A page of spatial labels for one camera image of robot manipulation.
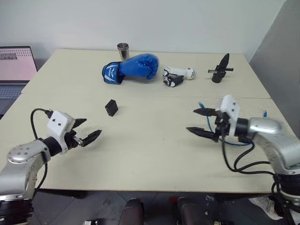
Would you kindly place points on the steel cup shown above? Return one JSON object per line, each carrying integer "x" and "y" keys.
{"x": 123, "y": 52}

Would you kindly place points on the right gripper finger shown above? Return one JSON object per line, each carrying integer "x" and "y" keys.
{"x": 206, "y": 111}
{"x": 202, "y": 132}

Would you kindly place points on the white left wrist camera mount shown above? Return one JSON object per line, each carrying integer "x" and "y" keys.
{"x": 58, "y": 124}

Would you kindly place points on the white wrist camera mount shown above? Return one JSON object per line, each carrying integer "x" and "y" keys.
{"x": 58, "y": 124}
{"x": 230, "y": 105}

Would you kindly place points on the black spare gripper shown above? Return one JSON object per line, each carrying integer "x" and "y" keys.
{"x": 219, "y": 75}

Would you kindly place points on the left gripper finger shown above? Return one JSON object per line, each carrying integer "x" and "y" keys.
{"x": 92, "y": 138}
{"x": 79, "y": 122}

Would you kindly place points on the white crumpled cloth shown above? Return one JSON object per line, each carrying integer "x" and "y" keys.
{"x": 264, "y": 206}

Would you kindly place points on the blue boxing glove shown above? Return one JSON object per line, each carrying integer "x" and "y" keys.
{"x": 140, "y": 65}

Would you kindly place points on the dark rounded shape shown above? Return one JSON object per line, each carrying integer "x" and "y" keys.
{"x": 131, "y": 212}

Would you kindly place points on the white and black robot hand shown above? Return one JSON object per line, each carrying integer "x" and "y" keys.
{"x": 180, "y": 71}

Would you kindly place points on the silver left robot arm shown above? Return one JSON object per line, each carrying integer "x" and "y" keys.
{"x": 23, "y": 159}

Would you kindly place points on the open laptop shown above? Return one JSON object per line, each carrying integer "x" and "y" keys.
{"x": 14, "y": 68}

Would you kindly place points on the small black box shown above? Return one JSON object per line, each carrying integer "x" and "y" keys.
{"x": 112, "y": 106}

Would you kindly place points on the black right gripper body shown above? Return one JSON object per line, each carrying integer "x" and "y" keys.
{"x": 222, "y": 127}

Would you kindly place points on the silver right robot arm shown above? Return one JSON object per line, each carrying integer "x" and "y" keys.
{"x": 269, "y": 131}

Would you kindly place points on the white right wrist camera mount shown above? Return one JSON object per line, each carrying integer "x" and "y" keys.
{"x": 230, "y": 105}

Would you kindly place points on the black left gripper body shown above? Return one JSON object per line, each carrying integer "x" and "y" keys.
{"x": 73, "y": 140}

